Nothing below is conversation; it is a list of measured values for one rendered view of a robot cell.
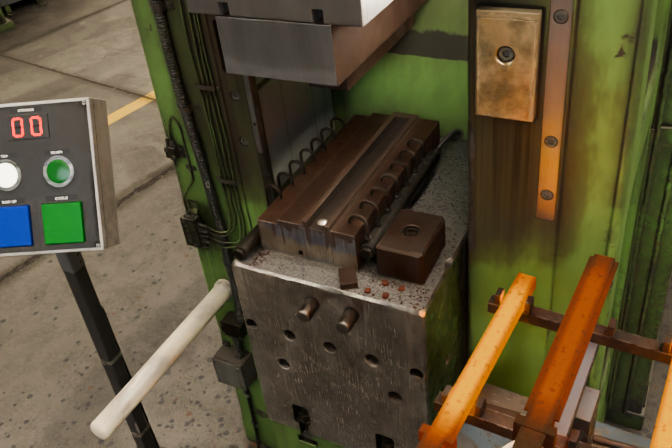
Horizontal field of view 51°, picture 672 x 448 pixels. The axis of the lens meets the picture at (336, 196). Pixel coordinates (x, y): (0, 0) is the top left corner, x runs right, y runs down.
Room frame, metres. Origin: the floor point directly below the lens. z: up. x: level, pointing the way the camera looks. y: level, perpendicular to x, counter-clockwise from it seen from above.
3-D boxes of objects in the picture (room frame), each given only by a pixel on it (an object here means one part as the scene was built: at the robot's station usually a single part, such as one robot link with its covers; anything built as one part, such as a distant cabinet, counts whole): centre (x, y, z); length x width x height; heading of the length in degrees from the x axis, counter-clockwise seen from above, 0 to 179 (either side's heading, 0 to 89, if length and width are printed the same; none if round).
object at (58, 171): (1.12, 0.50, 1.09); 0.05 x 0.03 x 0.04; 59
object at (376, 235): (1.09, -0.13, 0.95); 0.34 x 0.03 x 0.03; 149
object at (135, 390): (1.10, 0.41, 0.62); 0.44 x 0.05 x 0.05; 149
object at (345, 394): (1.16, -0.10, 0.69); 0.56 x 0.38 x 0.45; 149
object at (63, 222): (1.08, 0.50, 1.01); 0.07 x 0.05 x 0.07; 84
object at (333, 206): (1.17, -0.07, 0.99); 0.42 x 0.05 x 0.01; 149
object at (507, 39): (0.95, -0.27, 1.27); 0.09 x 0.02 x 0.17; 59
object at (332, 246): (1.18, -0.04, 0.96); 0.42 x 0.20 x 0.09; 149
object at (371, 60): (1.20, -0.09, 1.24); 0.30 x 0.07 x 0.06; 149
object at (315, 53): (1.18, -0.04, 1.32); 0.42 x 0.20 x 0.10; 149
